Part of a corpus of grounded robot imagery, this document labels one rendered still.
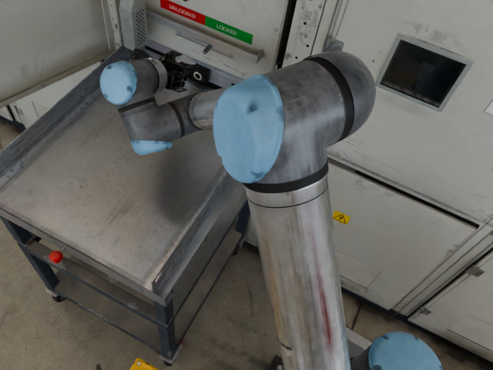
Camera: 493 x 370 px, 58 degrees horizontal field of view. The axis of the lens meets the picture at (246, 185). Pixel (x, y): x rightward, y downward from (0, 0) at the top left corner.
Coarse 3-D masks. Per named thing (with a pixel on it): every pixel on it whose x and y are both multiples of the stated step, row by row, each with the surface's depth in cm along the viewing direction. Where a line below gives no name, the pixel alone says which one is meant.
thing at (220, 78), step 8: (152, 40) 150; (152, 48) 152; (160, 48) 150; (168, 48) 149; (152, 56) 154; (160, 56) 152; (200, 64) 146; (216, 72) 146; (224, 72) 145; (216, 80) 148; (224, 80) 147; (232, 80) 145; (240, 80) 144
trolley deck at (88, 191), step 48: (48, 144) 130; (96, 144) 132; (192, 144) 136; (0, 192) 119; (48, 192) 121; (96, 192) 123; (144, 192) 124; (192, 192) 126; (48, 240) 117; (96, 240) 115; (144, 240) 116; (192, 240) 118; (144, 288) 109
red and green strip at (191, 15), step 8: (160, 0) 136; (168, 0) 135; (168, 8) 137; (176, 8) 135; (184, 8) 134; (184, 16) 136; (192, 16) 135; (200, 16) 133; (208, 24) 134; (216, 24) 133; (224, 24) 131; (224, 32) 134; (232, 32) 132; (240, 32) 131; (248, 40) 132
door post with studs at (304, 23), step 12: (300, 0) 110; (312, 0) 108; (300, 12) 113; (312, 12) 111; (300, 24) 115; (312, 24) 113; (300, 36) 117; (312, 36) 116; (288, 48) 122; (300, 48) 120; (288, 60) 125; (300, 60) 123; (252, 228) 202; (252, 240) 210
